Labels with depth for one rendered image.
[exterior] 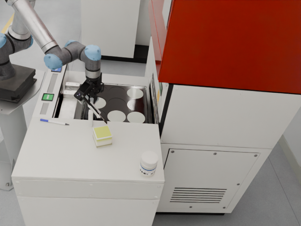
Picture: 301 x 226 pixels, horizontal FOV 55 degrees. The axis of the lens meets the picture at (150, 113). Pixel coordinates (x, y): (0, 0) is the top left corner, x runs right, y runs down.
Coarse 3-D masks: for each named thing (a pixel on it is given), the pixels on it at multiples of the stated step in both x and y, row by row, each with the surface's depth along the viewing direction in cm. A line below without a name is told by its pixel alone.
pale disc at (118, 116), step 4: (112, 112) 159; (116, 112) 159; (120, 112) 160; (108, 116) 156; (112, 116) 156; (116, 116) 157; (120, 116) 157; (124, 116) 158; (112, 120) 154; (116, 120) 154; (120, 120) 155; (124, 120) 155
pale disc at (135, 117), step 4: (132, 112) 161; (136, 112) 162; (128, 116) 158; (132, 116) 159; (136, 116) 159; (140, 116) 160; (144, 116) 160; (128, 120) 156; (132, 120) 156; (136, 120) 157; (140, 120) 157; (144, 120) 158
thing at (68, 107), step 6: (66, 90) 170; (72, 90) 171; (66, 102) 162; (72, 102) 163; (60, 108) 158; (66, 108) 159; (72, 108) 159; (60, 114) 154; (66, 114) 155; (72, 114) 156
